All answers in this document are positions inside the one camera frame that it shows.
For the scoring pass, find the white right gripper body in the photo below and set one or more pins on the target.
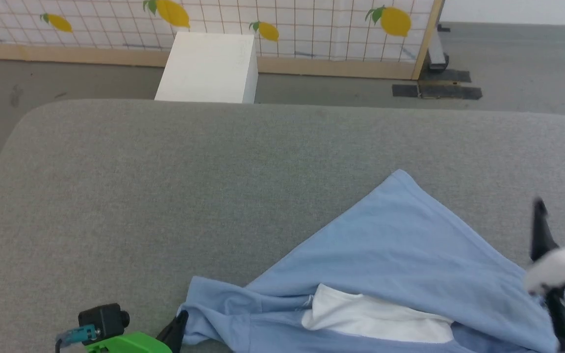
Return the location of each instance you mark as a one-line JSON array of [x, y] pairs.
[[564, 267]]

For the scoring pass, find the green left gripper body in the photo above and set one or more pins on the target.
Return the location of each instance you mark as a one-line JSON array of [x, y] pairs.
[[130, 343]]

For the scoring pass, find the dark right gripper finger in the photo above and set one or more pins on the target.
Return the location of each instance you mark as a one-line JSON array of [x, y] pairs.
[[541, 230]]

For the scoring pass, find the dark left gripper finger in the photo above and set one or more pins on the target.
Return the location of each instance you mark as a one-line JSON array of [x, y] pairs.
[[174, 333]]

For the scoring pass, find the light blue garment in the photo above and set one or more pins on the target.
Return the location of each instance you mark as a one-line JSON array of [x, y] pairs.
[[400, 255]]

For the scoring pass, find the grey fabric sofa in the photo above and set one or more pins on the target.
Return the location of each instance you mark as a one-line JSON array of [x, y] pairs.
[[165, 196]]

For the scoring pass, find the black floor plate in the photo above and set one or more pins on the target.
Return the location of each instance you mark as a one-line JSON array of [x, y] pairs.
[[439, 90]]

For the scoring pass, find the grey metal partition foot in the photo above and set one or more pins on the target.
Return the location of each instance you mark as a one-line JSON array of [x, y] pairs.
[[437, 51]]

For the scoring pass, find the white box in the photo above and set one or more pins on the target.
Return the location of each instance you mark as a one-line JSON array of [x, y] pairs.
[[209, 68]]

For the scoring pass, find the lemon print partition screen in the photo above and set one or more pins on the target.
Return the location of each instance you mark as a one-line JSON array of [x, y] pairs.
[[263, 19]]

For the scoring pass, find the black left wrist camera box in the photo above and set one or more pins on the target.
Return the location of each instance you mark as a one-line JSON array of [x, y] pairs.
[[102, 319]]

